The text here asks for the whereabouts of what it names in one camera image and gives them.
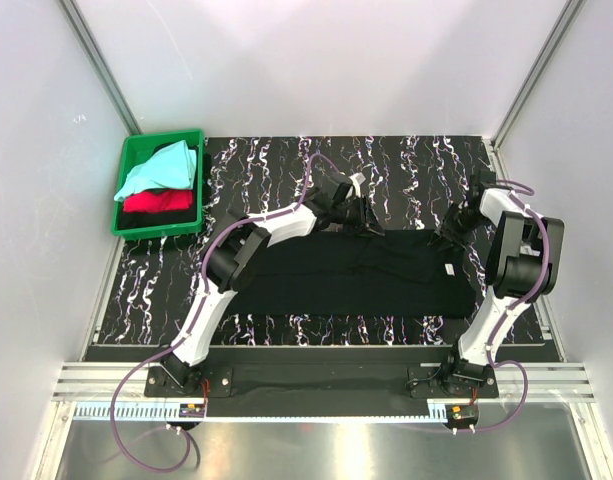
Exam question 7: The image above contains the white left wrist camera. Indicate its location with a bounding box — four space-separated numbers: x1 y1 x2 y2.
348 172 365 198

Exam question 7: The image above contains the white slotted cable duct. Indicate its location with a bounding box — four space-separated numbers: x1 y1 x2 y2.
74 401 451 424

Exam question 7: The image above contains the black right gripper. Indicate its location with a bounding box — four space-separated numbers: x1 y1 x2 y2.
429 203 489 253

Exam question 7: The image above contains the right aluminium corner post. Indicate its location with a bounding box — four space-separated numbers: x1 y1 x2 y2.
490 0 586 151

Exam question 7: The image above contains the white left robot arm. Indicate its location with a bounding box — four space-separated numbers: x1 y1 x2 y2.
160 173 384 396

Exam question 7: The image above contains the light blue t shirt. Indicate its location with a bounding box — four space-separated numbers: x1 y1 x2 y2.
114 140 198 202

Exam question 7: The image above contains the black folded shirt in bin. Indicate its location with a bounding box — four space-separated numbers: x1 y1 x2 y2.
115 207 197 230

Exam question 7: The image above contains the aluminium corner post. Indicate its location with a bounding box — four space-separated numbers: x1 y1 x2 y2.
57 0 142 135
490 0 586 151

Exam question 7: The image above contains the aluminium frame rail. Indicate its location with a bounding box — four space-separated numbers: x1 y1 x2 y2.
52 362 148 401

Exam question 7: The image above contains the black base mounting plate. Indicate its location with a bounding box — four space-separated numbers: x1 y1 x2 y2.
144 346 499 413

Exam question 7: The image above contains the green plastic bin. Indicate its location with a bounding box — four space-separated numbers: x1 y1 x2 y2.
111 129 204 240

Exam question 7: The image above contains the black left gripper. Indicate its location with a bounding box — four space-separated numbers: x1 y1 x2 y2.
331 194 384 238

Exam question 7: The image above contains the black t shirt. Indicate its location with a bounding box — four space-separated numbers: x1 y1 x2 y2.
226 230 476 318

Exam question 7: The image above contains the red t shirt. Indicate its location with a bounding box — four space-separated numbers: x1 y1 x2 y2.
122 189 194 214

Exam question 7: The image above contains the left aluminium corner post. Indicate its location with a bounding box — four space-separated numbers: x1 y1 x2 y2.
57 0 142 135

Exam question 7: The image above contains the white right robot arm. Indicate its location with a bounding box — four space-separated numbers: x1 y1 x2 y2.
430 170 565 397

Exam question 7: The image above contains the black marble pattern mat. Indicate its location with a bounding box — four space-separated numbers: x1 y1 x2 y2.
91 134 546 347

